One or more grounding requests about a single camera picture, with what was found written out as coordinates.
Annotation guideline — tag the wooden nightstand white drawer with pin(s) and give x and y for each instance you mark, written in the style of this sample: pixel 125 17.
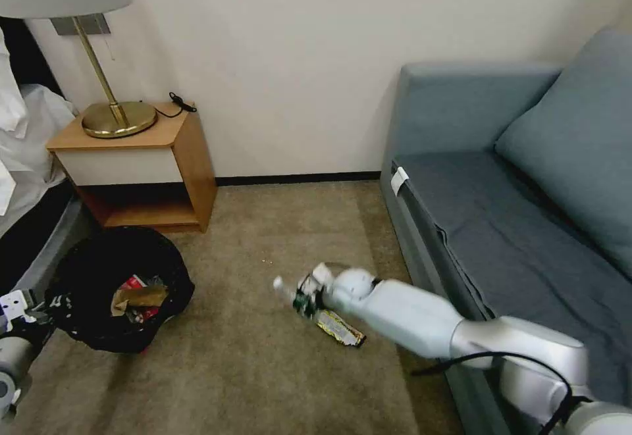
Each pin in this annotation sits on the wooden nightstand white drawer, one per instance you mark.
pixel 133 168

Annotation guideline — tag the red white packet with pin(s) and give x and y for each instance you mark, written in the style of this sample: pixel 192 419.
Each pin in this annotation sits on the red white packet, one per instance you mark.
pixel 131 283

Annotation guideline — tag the dark grey bed base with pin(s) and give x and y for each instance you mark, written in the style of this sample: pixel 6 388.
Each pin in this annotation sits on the dark grey bed base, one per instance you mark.
pixel 34 247

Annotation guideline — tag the black baseboard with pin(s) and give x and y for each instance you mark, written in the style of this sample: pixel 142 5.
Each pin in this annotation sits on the black baseboard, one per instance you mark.
pixel 296 177

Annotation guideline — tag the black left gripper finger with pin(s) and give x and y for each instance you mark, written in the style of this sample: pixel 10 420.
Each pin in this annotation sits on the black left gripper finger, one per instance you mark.
pixel 53 315
pixel 57 301

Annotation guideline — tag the black bagged trash bin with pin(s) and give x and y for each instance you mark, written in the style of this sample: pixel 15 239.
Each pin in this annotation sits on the black bagged trash bin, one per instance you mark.
pixel 99 267

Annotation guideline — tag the blue grey cushion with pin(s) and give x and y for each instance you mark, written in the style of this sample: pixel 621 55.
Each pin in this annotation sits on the blue grey cushion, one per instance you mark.
pixel 573 158

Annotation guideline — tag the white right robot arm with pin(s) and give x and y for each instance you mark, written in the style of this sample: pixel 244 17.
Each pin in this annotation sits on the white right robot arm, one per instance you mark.
pixel 424 321

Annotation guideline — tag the black headboard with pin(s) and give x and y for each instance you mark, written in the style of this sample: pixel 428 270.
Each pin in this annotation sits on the black headboard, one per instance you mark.
pixel 34 55

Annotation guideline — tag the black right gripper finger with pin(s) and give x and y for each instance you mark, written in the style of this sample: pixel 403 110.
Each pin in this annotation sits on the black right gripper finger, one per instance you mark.
pixel 302 293
pixel 307 310

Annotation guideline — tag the clear plastic bottle green label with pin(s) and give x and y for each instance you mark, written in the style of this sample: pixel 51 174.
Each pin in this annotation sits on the clear plastic bottle green label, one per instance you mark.
pixel 285 288

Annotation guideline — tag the dark grey seat cover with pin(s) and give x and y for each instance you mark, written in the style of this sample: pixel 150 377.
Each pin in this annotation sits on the dark grey seat cover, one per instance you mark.
pixel 503 227

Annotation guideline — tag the red crumpled wrapper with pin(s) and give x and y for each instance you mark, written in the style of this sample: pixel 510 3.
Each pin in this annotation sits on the red crumpled wrapper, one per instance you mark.
pixel 144 314

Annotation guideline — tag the blue grey sofa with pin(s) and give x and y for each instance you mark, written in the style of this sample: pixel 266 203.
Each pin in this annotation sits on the blue grey sofa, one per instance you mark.
pixel 434 109

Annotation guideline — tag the white sofa tag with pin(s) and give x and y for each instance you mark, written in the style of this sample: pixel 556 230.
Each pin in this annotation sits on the white sofa tag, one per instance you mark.
pixel 400 181

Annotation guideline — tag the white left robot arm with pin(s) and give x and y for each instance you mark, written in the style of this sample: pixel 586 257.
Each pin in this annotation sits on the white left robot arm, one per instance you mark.
pixel 10 356

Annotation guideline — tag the brown crumpled paper bag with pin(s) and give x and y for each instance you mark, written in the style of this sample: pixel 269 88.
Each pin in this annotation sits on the brown crumpled paper bag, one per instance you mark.
pixel 143 298

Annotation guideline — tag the white bed linen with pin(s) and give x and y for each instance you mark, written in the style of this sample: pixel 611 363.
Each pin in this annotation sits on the white bed linen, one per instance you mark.
pixel 34 129

